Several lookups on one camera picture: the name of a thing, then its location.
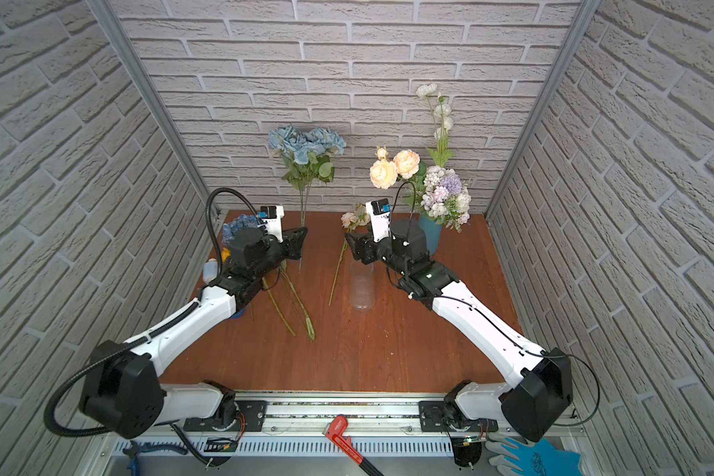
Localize blue ceramic vase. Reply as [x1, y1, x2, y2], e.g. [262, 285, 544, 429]
[418, 215, 442, 255]

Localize clear ribbed glass vase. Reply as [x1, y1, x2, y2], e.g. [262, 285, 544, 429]
[350, 261, 376, 311]

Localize pink white hydrangea bouquet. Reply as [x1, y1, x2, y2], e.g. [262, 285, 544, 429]
[418, 166, 471, 232]

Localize peach rose flower stem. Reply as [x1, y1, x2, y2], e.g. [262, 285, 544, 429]
[369, 147, 422, 190]

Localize dusty blue hydrangea flower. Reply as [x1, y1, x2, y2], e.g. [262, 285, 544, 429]
[268, 125, 346, 226]

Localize white poppy flower stem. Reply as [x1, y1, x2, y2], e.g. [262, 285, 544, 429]
[416, 83, 454, 167]

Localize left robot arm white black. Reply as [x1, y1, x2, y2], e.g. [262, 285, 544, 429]
[43, 205, 309, 468]

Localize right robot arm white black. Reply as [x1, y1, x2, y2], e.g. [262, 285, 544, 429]
[345, 216, 578, 442]

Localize small pink rose stem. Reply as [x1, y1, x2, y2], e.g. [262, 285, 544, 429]
[328, 203, 371, 307]

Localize white tape roll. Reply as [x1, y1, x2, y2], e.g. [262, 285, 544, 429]
[202, 258, 219, 286]

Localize red pipe wrench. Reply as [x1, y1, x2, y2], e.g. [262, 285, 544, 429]
[324, 415, 383, 476]

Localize blue work glove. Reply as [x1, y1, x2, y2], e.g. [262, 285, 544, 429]
[499, 436, 584, 476]

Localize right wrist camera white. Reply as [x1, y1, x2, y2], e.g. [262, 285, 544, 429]
[366, 198, 391, 243]

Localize aluminium mounting rail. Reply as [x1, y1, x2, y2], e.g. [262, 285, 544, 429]
[91, 389, 590, 459]

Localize blue handled pliers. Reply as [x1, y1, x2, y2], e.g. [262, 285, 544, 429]
[122, 440, 188, 476]

